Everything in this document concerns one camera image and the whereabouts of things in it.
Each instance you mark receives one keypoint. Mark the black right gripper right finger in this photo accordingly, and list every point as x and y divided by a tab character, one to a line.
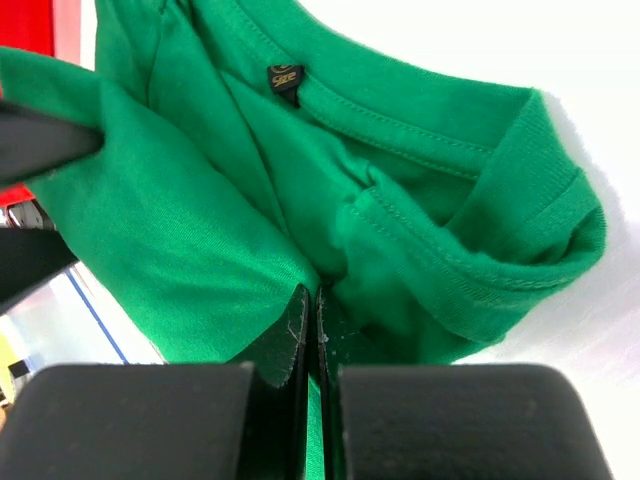
502	421

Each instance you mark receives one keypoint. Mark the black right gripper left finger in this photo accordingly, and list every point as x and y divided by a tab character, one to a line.
244	419

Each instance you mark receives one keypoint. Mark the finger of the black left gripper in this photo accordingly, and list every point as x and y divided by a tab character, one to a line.
29	259
33	143

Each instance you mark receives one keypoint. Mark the green t shirt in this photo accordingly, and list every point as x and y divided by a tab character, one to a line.
249	150

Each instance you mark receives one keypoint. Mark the red plastic bin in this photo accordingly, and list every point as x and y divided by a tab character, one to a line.
46	27

